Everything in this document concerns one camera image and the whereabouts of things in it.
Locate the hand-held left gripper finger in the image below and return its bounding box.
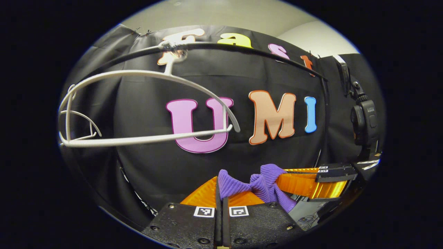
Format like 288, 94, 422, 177
222, 190, 306, 248
142, 176, 222, 249

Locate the purple ribbed shirt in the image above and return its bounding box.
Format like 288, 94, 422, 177
218, 164, 297, 213

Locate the white plastic hanger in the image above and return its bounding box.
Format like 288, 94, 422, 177
57, 40, 242, 148
58, 84, 103, 141

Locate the black clothes rack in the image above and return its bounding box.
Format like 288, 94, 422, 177
87, 41, 330, 166

